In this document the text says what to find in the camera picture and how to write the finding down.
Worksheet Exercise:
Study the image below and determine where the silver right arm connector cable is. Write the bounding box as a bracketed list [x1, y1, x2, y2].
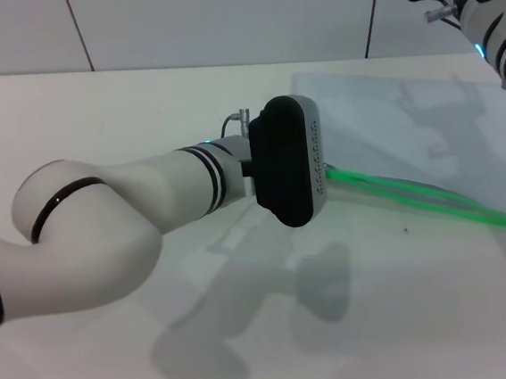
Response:
[423, 3, 467, 35]

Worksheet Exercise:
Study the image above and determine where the clear green-zip document bag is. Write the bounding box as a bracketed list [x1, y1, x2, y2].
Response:
[288, 53, 506, 253]

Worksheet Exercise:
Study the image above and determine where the black grey left wrist camera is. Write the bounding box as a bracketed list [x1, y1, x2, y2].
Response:
[235, 92, 332, 234]

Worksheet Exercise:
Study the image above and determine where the grey left arm connector cable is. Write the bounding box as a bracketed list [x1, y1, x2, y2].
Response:
[220, 105, 254, 140]

